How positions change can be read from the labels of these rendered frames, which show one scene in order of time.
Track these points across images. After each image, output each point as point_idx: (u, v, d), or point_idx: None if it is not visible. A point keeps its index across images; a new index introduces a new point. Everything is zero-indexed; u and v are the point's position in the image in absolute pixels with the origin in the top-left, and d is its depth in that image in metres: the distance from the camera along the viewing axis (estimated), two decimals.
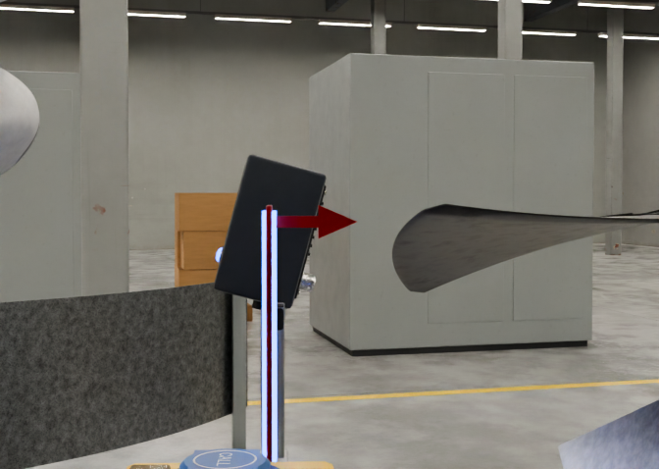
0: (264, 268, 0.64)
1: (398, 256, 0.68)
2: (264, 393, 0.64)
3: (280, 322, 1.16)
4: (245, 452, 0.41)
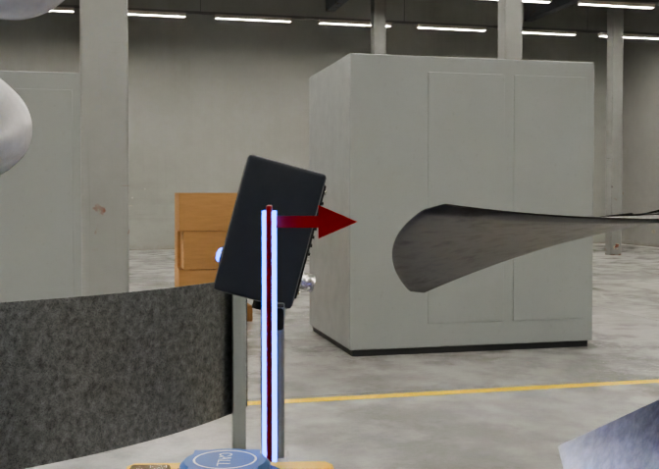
0: (264, 268, 0.64)
1: (398, 256, 0.68)
2: (264, 393, 0.64)
3: (280, 322, 1.16)
4: (245, 452, 0.41)
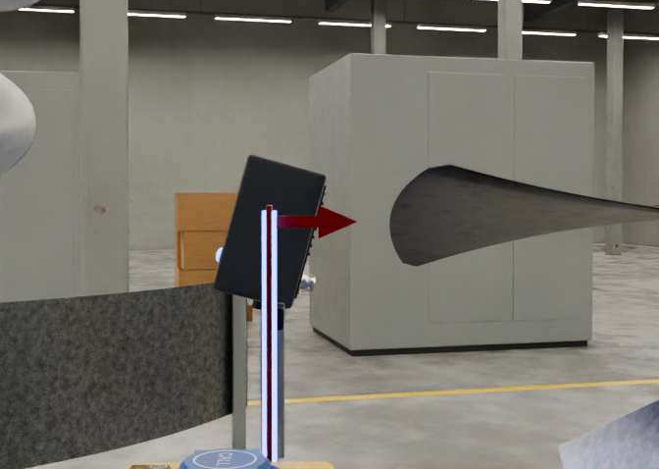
0: (264, 268, 0.64)
1: (396, 221, 0.67)
2: (264, 393, 0.64)
3: (280, 322, 1.16)
4: (245, 452, 0.41)
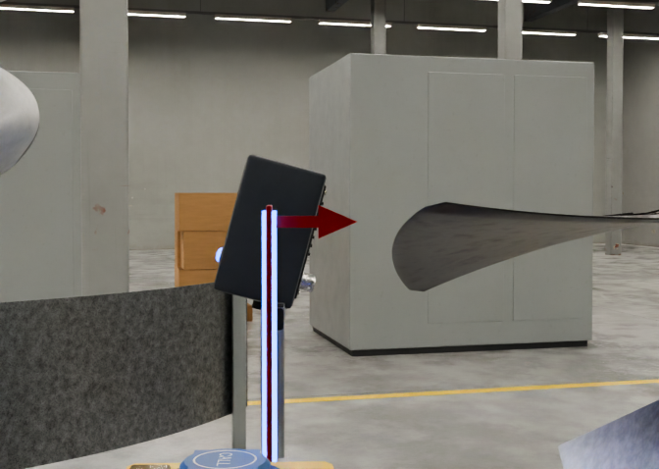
0: (264, 268, 0.64)
1: None
2: (264, 393, 0.64)
3: (280, 322, 1.16)
4: (245, 452, 0.41)
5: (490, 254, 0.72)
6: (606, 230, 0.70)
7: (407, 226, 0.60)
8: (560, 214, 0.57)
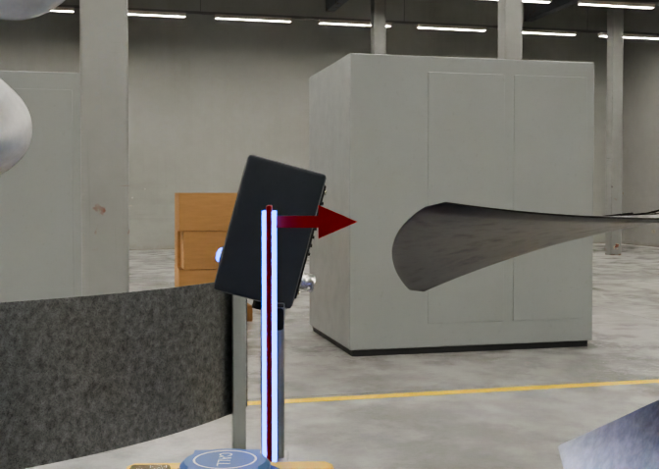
0: (264, 268, 0.64)
1: None
2: (264, 393, 0.64)
3: (280, 322, 1.16)
4: (245, 452, 0.41)
5: (490, 254, 0.72)
6: (606, 230, 0.70)
7: (407, 226, 0.60)
8: (560, 214, 0.57)
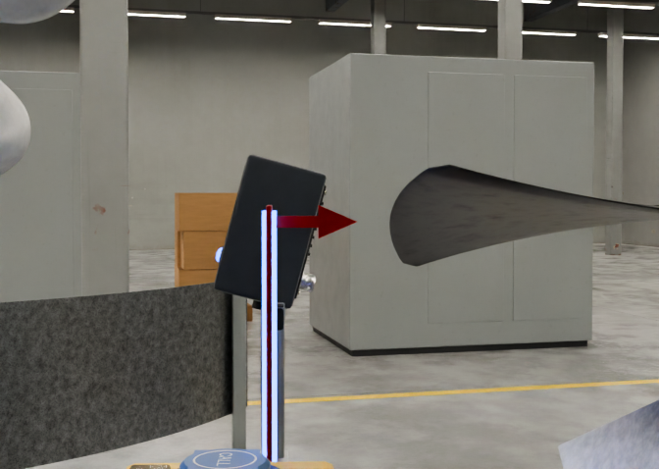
0: (264, 268, 0.64)
1: None
2: (264, 393, 0.64)
3: (280, 322, 1.16)
4: (245, 452, 0.41)
5: (487, 234, 0.72)
6: (605, 222, 0.70)
7: (409, 188, 0.60)
8: (562, 191, 0.57)
